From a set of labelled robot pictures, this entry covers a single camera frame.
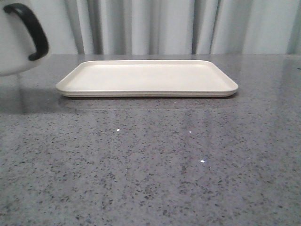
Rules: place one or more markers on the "white smiley face mug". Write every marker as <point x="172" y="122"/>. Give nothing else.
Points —
<point x="23" y="42"/>

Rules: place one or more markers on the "cream rectangular tray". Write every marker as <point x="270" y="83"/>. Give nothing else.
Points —
<point x="147" y="78"/>

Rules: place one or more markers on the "pale grey-green curtain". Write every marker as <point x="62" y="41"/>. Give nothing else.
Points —
<point x="170" y="27"/>

